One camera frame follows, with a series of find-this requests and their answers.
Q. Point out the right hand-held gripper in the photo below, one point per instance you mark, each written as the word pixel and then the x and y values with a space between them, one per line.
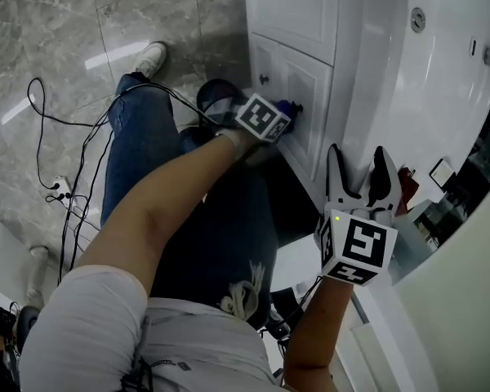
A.
pixel 359 247

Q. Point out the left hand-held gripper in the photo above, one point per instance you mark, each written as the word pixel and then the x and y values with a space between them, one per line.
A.
pixel 261 117

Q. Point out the blue cloth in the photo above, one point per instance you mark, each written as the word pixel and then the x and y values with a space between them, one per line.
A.
pixel 288 106

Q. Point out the person's left forearm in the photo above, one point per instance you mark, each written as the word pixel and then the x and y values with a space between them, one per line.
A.
pixel 155 223

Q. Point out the person's right forearm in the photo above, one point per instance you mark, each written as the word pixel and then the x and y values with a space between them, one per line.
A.
pixel 314 333

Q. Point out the dark brown rag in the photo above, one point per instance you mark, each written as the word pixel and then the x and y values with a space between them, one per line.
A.
pixel 408 186

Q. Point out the black waste bin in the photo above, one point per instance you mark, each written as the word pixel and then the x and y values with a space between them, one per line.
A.
pixel 216 96

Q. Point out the black soap dispenser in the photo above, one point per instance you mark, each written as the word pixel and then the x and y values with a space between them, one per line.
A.
pixel 442 172

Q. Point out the white bathtub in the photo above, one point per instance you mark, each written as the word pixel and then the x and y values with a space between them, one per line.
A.
pixel 294 264

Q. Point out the person's blue jeans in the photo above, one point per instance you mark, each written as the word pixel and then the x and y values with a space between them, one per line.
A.
pixel 143 145

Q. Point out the person's white shoe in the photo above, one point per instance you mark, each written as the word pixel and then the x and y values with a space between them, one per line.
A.
pixel 151 59

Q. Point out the chrome sink drain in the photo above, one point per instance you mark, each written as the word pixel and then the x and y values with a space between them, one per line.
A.
pixel 418 19

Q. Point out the white power strip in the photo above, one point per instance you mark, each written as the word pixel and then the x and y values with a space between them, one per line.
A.
pixel 61 188

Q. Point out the person's grey shirt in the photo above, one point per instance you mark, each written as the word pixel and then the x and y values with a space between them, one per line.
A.
pixel 90 333

